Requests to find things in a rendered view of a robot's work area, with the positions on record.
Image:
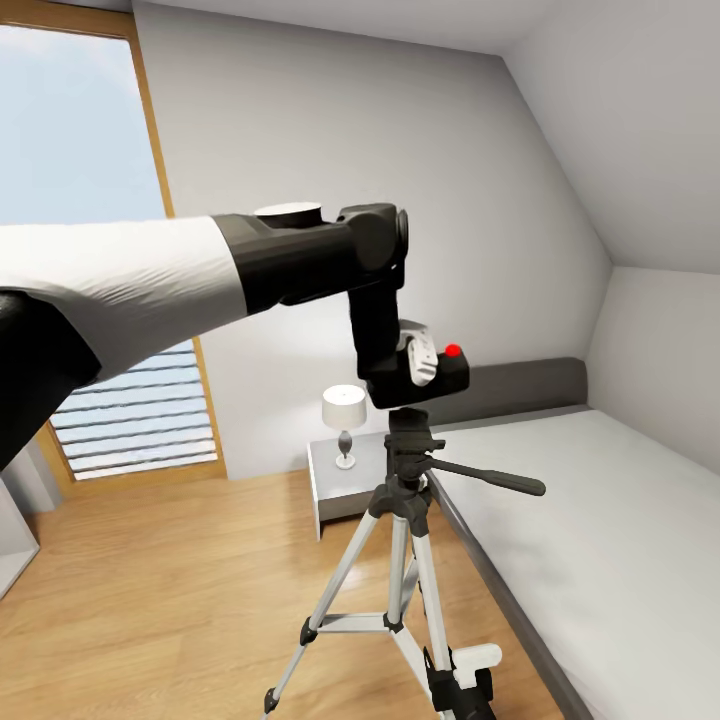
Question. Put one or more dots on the nightstand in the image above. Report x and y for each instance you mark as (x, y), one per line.
(340, 492)

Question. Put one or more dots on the table lamp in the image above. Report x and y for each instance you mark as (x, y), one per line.
(344, 417)

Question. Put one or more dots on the fixed window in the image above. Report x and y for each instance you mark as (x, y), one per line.
(79, 144)

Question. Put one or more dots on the bed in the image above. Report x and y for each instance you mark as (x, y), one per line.
(611, 579)

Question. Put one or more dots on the digital camera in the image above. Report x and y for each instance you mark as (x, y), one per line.
(452, 377)

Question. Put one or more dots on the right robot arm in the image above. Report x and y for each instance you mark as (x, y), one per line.
(467, 688)

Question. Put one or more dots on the camera tripod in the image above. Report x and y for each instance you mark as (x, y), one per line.
(407, 441)

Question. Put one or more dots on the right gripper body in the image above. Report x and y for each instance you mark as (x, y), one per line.
(447, 694)

